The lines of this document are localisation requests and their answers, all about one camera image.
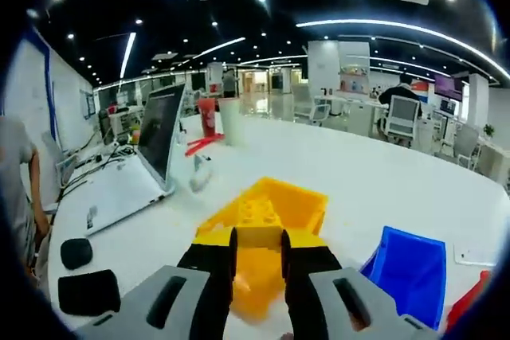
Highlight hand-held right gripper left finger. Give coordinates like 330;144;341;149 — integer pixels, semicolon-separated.
75;228;239;340

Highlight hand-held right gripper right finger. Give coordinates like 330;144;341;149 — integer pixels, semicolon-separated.
280;229;435;340

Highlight blue plastic bin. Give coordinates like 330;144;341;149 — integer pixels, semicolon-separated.
360;225;446;331

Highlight yellow plastic bin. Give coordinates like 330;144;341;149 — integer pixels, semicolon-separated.
195;176;330;323

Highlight yellow toy block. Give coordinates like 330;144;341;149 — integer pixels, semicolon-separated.
234;196;284;254

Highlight red plastic bin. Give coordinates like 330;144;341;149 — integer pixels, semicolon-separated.
445;270;492;334

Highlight black wrist pad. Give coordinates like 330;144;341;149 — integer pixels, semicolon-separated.
58;269;122;315

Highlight black computer mouse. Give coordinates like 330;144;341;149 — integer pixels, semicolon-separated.
60;238;95;270

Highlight white laptop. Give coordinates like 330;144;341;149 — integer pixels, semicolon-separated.
84;83;187;236

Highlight crumpled clear plastic wrap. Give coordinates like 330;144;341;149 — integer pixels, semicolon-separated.
189;154;216;193

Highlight red plastic sticks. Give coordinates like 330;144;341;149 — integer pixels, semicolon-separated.
185;135;226;157

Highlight red drink cup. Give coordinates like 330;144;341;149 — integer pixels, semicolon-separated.
198;97;218;138

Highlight white tall cup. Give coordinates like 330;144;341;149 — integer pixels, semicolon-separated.
219;100;241;146

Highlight white mesh office chair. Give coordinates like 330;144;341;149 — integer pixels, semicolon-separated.
386;95;422;139

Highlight grey office chair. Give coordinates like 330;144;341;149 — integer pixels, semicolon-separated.
455;123;481;169

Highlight person in grey shirt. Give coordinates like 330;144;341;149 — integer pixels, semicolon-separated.
0;116;39;273

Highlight long curved ceiling light strip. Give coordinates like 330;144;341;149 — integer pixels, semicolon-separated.
296;19;510;78

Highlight bundle of desk cables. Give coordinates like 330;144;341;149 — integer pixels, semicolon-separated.
59;143;139;197

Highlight wall screen purple picture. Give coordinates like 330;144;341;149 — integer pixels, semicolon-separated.
433;73;465;101

